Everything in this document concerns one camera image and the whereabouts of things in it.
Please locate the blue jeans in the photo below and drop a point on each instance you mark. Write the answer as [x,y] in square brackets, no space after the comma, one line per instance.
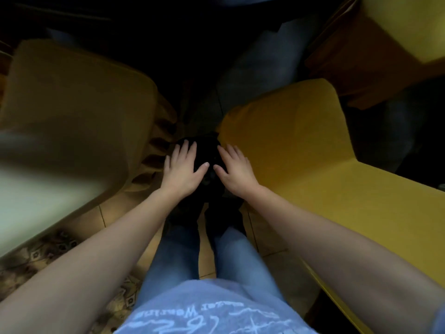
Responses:
[240,260]

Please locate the person's right hand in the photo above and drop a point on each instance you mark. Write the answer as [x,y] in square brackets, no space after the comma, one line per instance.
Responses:
[238,179]

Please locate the person's right little finger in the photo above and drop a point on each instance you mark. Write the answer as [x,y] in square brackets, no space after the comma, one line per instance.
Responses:
[247,161]

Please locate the black shoe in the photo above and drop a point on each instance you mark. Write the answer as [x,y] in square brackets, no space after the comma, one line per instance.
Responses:
[224,213]
[186,210]

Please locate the black fabric bundle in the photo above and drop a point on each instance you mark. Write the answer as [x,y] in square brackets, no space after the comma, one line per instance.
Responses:
[207,149]

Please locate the person's left little finger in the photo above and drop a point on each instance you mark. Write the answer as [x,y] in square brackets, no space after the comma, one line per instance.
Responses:
[167,165]

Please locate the yellow plastic chair stack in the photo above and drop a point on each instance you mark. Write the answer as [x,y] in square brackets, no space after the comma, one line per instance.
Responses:
[76,118]

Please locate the person's left thumb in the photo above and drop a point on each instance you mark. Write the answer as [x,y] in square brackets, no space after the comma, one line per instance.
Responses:
[202,169]

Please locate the person's left forearm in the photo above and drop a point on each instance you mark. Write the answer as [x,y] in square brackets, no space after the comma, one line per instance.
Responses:
[94,260]

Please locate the person's left middle finger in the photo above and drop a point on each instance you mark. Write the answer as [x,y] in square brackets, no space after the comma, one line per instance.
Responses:
[184,150]

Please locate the person's right forearm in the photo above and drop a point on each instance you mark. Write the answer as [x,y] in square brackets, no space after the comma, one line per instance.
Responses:
[333,250]

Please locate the person's right thumb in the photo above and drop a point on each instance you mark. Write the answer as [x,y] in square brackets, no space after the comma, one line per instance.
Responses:
[219,171]

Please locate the person's right middle finger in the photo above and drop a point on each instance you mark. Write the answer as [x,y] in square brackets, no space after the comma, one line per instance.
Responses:
[232,152]

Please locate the light blue printed shirt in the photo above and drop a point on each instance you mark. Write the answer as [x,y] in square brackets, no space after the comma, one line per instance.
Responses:
[215,309]

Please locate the patterned floor rug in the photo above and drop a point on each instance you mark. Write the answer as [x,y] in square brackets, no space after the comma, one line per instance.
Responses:
[38,253]

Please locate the person's left hand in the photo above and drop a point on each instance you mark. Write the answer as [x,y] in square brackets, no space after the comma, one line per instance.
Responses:
[182,177]

